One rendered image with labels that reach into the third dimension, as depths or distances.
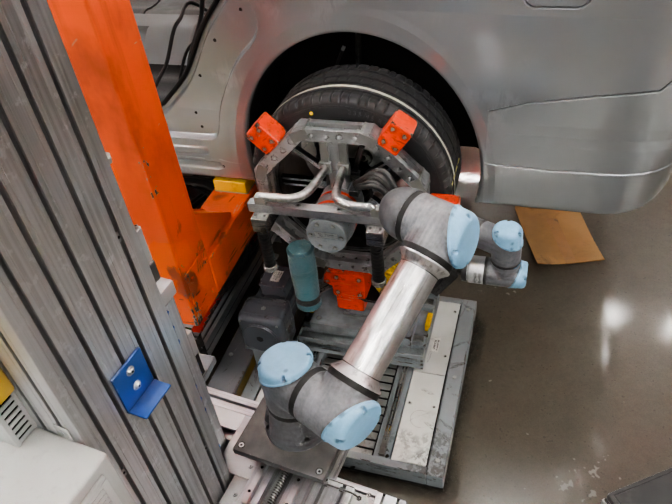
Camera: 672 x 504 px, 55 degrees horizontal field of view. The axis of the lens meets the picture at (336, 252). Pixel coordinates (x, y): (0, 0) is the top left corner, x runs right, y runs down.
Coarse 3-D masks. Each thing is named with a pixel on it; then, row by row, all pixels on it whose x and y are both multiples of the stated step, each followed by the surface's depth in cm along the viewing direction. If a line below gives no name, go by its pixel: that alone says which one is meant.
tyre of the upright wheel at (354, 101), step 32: (352, 64) 201; (288, 96) 204; (320, 96) 189; (352, 96) 186; (384, 96) 188; (416, 96) 195; (288, 128) 197; (416, 128) 186; (448, 128) 200; (256, 160) 209; (416, 160) 191; (448, 160) 195; (448, 192) 196
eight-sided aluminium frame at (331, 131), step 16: (304, 128) 186; (320, 128) 185; (336, 128) 184; (352, 128) 186; (368, 128) 182; (288, 144) 191; (352, 144) 184; (368, 144) 182; (272, 160) 197; (384, 160) 185; (400, 160) 184; (256, 176) 202; (272, 176) 206; (400, 176) 187; (416, 176) 185; (272, 192) 207; (288, 224) 218; (288, 240) 217; (320, 256) 219; (336, 256) 222; (352, 256) 220; (368, 256) 217; (384, 256) 211; (400, 256) 207; (368, 272) 216
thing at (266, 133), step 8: (264, 112) 194; (256, 120) 196; (264, 120) 192; (272, 120) 194; (256, 128) 190; (264, 128) 190; (272, 128) 193; (280, 128) 195; (248, 136) 193; (256, 136) 192; (264, 136) 191; (272, 136) 191; (280, 136) 193; (256, 144) 194; (264, 144) 193; (272, 144) 192; (264, 152) 195
